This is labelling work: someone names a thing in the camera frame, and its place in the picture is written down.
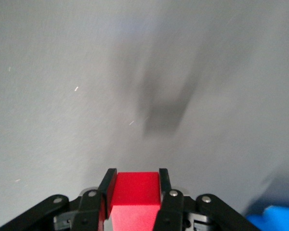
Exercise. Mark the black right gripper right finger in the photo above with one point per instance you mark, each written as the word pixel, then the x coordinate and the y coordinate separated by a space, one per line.
pixel 173 209

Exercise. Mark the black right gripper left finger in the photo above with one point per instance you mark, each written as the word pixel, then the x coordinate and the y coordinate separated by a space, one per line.
pixel 91 209

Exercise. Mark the small red cube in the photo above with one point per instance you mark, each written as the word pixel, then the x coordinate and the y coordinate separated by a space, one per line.
pixel 136 192

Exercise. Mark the blue plastic storage bin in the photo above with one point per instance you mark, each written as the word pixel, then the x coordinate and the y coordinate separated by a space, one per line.
pixel 277 219

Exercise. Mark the dark grey table mat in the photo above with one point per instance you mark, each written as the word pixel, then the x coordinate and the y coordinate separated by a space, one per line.
pixel 62 72

